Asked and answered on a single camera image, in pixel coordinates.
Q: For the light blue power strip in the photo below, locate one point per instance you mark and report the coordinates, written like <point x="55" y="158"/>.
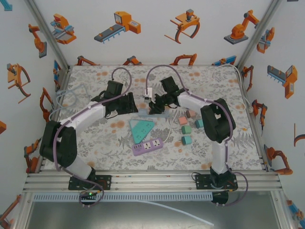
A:
<point x="143" y="112"/>

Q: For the teal triangular power strip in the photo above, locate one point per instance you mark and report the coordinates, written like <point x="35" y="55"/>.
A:
<point x="140" y="130"/>

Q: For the pink plug adapter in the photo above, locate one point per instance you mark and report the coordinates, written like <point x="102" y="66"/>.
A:
<point x="182" y="121"/>

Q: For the brown plug adapter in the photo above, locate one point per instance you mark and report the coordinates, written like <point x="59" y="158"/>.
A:
<point x="190" y="114"/>

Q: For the purple power strip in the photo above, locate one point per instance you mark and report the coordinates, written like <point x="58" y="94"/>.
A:
<point x="147" y="146"/>

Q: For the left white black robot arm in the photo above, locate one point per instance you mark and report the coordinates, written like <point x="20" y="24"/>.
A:
<point x="81" y="117"/>

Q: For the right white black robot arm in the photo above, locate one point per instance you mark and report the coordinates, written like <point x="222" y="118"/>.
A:
<point x="219" y="152"/>

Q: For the floral table mat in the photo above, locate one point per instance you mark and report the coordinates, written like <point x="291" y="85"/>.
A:
<point x="190" y="155"/>

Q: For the black controller box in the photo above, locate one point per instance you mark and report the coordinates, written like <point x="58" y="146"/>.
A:
<point x="220" y="198"/>
<point x="87" y="199"/>

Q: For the white plastic tube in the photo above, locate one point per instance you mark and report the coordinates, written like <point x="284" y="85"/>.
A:
<point x="190" y="215"/>

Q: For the aluminium side rail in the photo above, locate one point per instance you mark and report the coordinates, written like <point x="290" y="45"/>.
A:
<point x="64" y="78"/>
<point x="252" y="121"/>

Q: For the aluminium frame rail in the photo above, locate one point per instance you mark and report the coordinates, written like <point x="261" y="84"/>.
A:
<point x="155" y="182"/>

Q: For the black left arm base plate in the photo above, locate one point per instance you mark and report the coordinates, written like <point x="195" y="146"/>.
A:
<point x="104" y="182"/>

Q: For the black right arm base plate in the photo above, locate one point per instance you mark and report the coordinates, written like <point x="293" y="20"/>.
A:
<point x="202" y="182"/>

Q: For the aluminium frame post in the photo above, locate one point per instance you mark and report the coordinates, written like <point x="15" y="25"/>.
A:
<point x="46" y="31"/>
<point x="260" y="31"/>

